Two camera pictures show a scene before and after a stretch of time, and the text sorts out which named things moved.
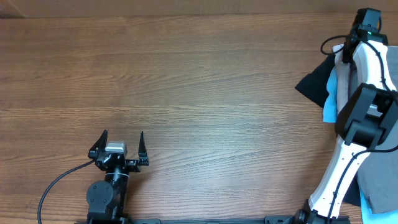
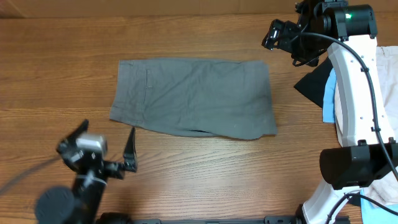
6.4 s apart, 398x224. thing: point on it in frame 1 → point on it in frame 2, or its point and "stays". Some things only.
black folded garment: (314, 86) stays
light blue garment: (330, 107) stays
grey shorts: (378, 175) → (226, 99)
